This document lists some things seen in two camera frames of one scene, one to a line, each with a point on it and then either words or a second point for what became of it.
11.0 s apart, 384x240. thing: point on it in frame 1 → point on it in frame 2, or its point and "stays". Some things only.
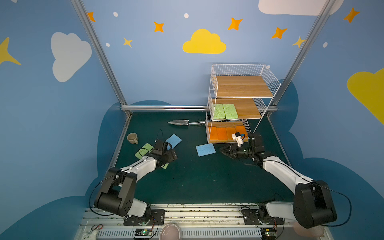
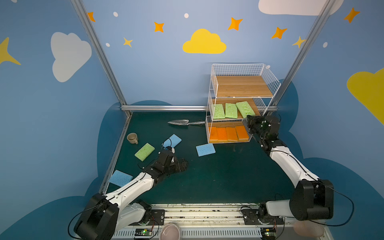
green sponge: x=230 y=111 stays
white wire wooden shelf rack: x=239 y=93 stays
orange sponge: x=213 y=137 stays
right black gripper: x=237 y=152 → x=255 y=125
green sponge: x=219 y=112 stays
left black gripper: x=152 y=153 → x=179 y=164
